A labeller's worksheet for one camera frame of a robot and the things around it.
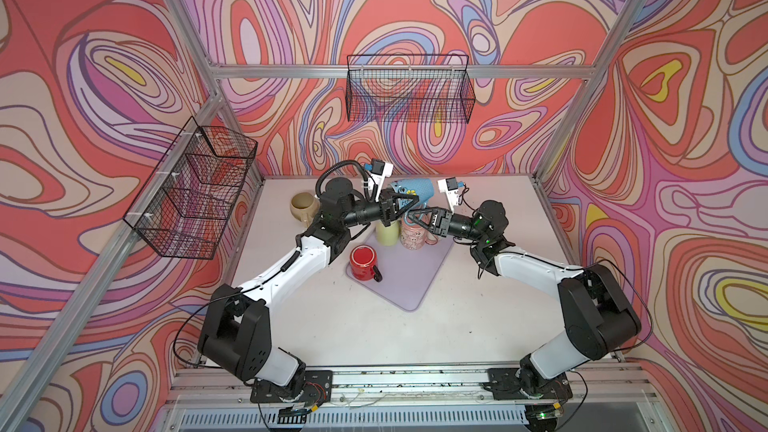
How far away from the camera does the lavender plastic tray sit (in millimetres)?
902

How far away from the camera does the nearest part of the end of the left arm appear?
651mm

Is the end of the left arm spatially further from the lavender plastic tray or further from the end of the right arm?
the lavender plastic tray
